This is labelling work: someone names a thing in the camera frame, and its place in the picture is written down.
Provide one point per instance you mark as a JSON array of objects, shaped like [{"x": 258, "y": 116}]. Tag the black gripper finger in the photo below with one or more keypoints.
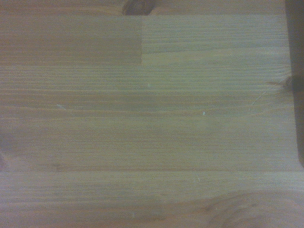
[{"x": 295, "y": 71}]

